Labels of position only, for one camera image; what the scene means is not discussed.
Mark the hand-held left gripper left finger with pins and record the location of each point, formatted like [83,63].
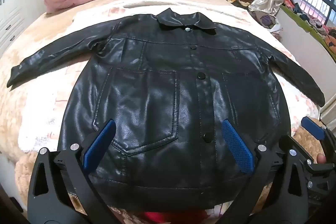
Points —
[99,142]

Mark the black leather jacket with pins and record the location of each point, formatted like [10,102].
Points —
[157,82]

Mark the heap of clothes on windowsill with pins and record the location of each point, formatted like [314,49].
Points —
[309,16]

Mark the green windowsill mat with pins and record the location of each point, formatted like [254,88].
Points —
[294,13]

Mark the white wardrobe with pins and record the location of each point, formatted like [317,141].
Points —
[13,16]

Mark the red cloth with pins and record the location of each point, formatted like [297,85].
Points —
[170,217]

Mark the white orange printed blanket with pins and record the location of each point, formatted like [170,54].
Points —
[39,119]

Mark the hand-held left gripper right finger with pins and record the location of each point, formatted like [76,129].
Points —
[237,146]

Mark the person's right hand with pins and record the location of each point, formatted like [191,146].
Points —
[320,159]

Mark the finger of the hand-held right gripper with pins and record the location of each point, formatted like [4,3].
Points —
[312,127]
[311,169]

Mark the purple patterned cloth bundle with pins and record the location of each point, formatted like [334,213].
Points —
[265,20]

